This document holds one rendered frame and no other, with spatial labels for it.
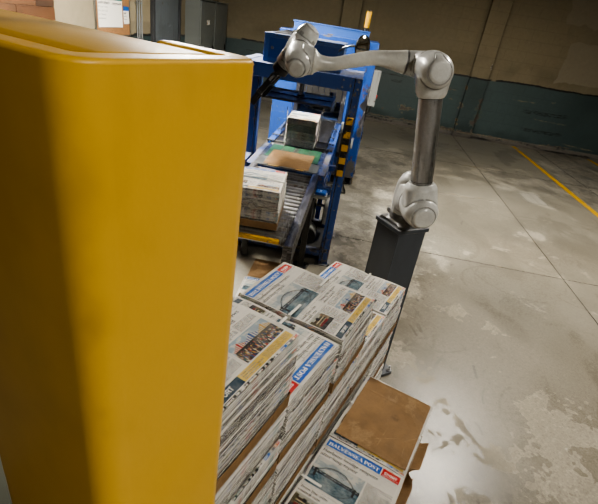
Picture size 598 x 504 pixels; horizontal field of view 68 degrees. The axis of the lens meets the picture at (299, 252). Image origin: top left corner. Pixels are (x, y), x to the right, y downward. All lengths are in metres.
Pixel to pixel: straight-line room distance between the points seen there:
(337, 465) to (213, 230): 1.46
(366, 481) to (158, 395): 1.42
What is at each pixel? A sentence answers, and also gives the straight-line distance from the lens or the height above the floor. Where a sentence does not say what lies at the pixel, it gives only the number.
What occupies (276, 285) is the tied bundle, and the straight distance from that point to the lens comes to 1.51.
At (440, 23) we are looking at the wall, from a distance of 10.98.
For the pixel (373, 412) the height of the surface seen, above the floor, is 0.60.
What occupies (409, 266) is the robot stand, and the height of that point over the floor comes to 0.77.
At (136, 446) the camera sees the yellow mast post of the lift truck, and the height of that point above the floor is 1.69.
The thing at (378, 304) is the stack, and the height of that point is 0.83.
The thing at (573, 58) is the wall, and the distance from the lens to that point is 11.70.
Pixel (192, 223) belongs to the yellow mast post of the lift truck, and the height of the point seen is 1.79.
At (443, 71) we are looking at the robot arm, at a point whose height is 1.77.
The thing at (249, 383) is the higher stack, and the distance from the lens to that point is 0.82.
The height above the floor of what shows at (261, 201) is 0.97.
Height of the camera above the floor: 1.87
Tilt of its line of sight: 28 degrees down
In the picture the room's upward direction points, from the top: 9 degrees clockwise
